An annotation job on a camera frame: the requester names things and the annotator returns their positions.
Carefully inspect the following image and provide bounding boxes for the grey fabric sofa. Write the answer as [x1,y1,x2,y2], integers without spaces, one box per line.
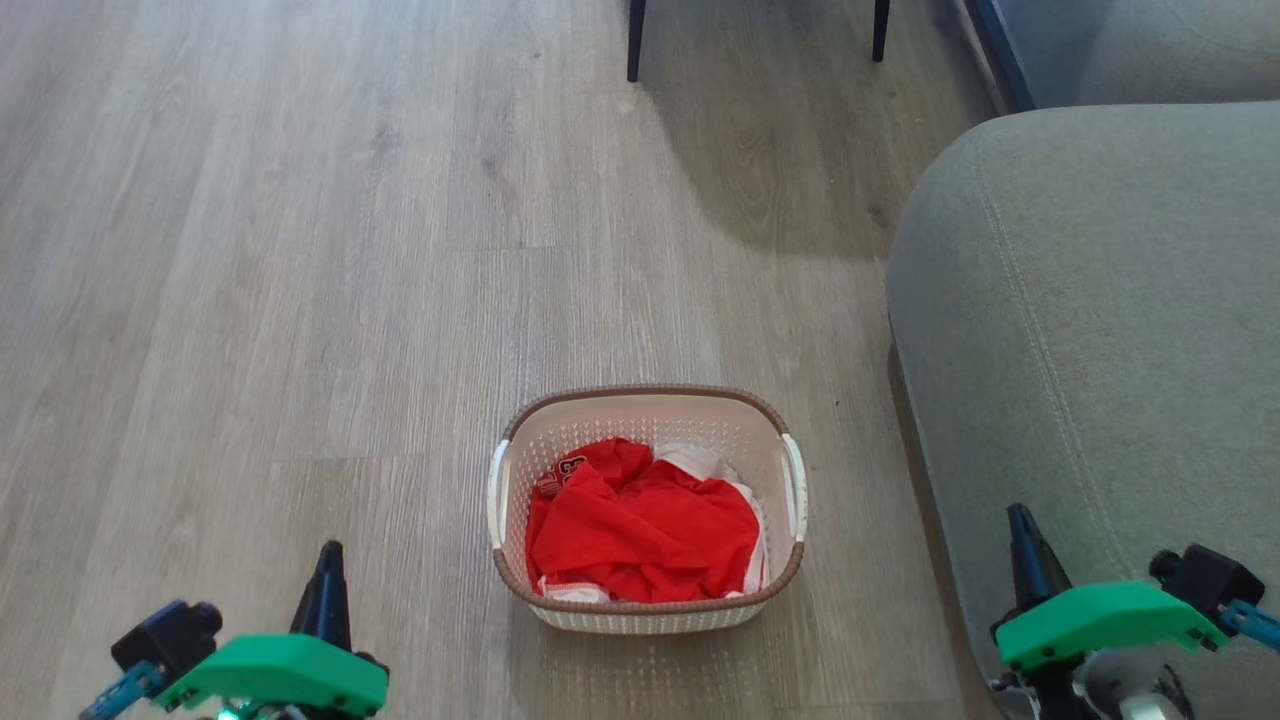
[886,100,1280,720]

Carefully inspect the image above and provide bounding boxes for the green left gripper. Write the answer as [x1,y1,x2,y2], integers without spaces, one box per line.
[152,541,390,720]

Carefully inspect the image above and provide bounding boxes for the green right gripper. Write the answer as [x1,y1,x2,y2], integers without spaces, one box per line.
[990,503,1231,675]

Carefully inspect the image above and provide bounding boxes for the beige laundry basket brown rim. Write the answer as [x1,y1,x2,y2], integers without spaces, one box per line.
[487,385,808,635]

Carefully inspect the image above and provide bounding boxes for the white garment red trim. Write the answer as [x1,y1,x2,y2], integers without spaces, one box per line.
[538,443,770,605]

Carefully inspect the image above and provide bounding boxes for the grey sofa section dark base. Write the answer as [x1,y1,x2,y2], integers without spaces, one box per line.
[960,0,1280,113]

